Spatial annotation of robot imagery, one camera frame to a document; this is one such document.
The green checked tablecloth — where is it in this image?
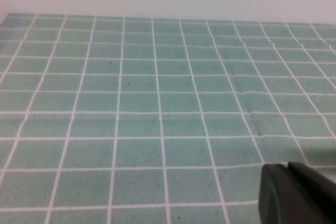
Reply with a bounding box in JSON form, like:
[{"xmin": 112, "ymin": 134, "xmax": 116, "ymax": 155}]
[{"xmin": 0, "ymin": 12, "xmax": 336, "ymax": 224}]

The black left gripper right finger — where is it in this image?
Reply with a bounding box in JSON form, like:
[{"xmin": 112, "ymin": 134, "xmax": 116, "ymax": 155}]
[{"xmin": 288, "ymin": 161, "xmax": 336, "ymax": 201}]

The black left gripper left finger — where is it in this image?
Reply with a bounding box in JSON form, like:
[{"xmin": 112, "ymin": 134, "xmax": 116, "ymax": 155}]
[{"xmin": 258, "ymin": 163, "xmax": 336, "ymax": 224}]

